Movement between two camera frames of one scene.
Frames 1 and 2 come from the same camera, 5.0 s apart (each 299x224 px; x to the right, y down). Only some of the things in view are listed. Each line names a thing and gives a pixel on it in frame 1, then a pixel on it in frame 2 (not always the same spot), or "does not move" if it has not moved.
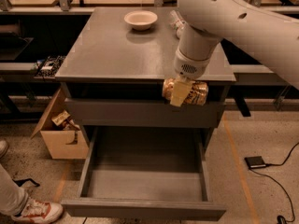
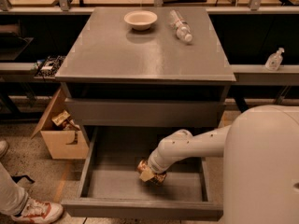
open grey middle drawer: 146,173 does not move
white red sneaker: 36,211 does not move
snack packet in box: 64,116 does not move
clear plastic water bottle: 177,22 does not move
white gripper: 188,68 → 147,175
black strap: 20,182 → 17,178
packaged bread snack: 196,96 → 159,178
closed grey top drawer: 142,113 does not move
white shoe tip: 4,147 does not move
